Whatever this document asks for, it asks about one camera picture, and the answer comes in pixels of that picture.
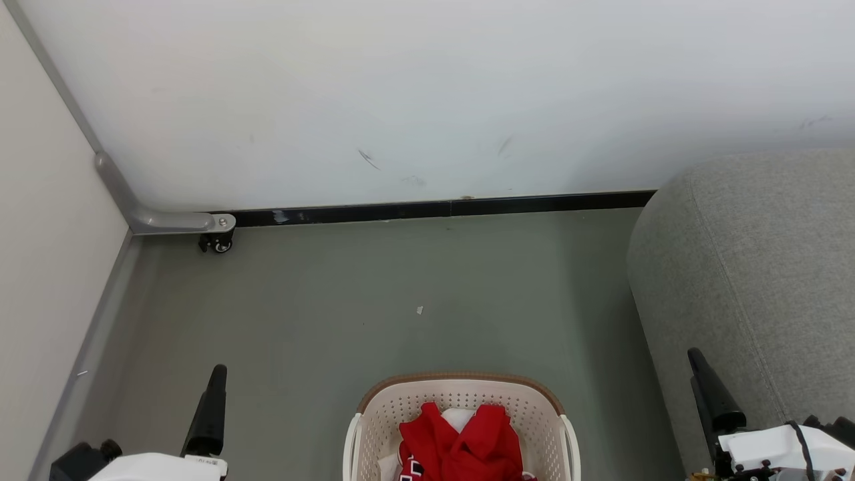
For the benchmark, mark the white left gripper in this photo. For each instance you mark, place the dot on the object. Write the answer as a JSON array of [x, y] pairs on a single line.
[[160, 467]]

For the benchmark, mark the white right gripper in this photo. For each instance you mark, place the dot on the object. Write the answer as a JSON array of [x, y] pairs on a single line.
[[768, 447]]

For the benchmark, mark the red white numbered jersey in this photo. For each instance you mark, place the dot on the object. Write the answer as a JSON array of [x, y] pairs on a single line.
[[409, 469]]

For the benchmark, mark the plain red garment white trim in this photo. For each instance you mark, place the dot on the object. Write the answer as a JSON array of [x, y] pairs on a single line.
[[481, 441]]

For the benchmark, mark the grey fabric sofa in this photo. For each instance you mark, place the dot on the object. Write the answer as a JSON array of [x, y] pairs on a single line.
[[748, 267]]

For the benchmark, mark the black caster wheel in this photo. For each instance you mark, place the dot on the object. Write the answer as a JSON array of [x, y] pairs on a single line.
[[217, 244]]

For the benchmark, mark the cream perforated laundry basket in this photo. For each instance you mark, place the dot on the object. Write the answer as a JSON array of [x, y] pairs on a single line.
[[401, 407]]

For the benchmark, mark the black baseboard strip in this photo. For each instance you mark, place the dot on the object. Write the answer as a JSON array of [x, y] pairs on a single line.
[[401, 212]]

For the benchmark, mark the grey metal partition frame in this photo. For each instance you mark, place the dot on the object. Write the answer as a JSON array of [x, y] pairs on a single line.
[[167, 222]]

